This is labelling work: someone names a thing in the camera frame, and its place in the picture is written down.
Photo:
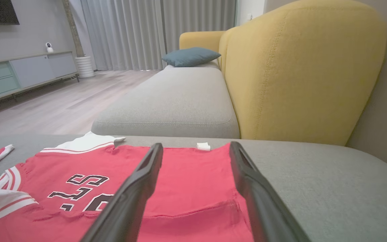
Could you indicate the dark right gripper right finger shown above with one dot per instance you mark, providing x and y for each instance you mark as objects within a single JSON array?
[{"x": 264, "y": 208}]

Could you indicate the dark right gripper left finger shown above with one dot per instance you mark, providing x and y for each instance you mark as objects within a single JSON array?
[{"x": 129, "y": 201}]

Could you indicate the grey pleated curtain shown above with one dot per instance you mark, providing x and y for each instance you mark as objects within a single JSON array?
[
  {"x": 200, "y": 20},
  {"x": 129, "y": 33}
]

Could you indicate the white ribbed plant pot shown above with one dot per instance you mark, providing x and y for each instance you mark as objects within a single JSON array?
[{"x": 85, "y": 67}]

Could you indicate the red jersey with large 23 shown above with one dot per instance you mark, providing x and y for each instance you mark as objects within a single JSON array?
[{"x": 186, "y": 178}]

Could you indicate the yellow sofa armrest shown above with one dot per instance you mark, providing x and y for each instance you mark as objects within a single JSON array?
[{"x": 200, "y": 40}]

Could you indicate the grey and green TV cabinet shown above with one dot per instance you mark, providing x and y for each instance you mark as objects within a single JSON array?
[{"x": 32, "y": 70}]

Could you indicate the small white security camera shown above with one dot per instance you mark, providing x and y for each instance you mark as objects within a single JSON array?
[{"x": 49, "y": 47}]

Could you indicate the blue throw pillow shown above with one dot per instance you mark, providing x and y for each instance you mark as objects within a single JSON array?
[{"x": 190, "y": 56}]

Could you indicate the brown tree trunk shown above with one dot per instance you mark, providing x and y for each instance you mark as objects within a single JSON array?
[{"x": 74, "y": 33}]

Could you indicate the yellow sofa backrest cushion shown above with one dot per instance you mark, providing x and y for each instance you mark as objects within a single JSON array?
[
  {"x": 307, "y": 74},
  {"x": 222, "y": 50}
]

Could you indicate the white wall socket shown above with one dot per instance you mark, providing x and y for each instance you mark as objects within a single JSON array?
[{"x": 249, "y": 16}]

